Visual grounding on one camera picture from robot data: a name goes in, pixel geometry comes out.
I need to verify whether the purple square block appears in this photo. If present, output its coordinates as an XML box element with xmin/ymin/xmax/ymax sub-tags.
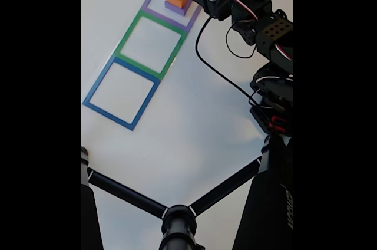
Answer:
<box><xmin>164</xmin><ymin>0</ymin><xmax>192</xmax><ymax>17</ymax></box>

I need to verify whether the red white servo cable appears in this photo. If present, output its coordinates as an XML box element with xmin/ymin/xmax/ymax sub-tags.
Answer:
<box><xmin>214</xmin><ymin>0</ymin><xmax>293</xmax><ymax>62</ymax></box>

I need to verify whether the green square frame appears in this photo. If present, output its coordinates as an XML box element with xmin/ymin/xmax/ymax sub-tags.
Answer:
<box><xmin>113</xmin><ymin>9</ymin><xmax>189</xmax><ymax>81</ymax></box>

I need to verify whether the black camera cable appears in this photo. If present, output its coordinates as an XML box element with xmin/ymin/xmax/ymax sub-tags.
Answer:
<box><xmin>194</xmin><ymin>15</ymin><xmax>275</xmax><ymax>110</ymax></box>

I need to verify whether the blue square frame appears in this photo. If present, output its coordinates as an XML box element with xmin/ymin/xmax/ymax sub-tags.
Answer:
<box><xmin>82</xmin><ymin>56</ymin><xmax>161</xmax><ymax>131</ymax></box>

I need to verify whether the black camera tripod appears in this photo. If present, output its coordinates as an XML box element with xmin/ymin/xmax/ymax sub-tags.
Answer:
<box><xmin>81</xmin><ymin>133</ymin><xmax>293</xmax><ymax>250</ymax></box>

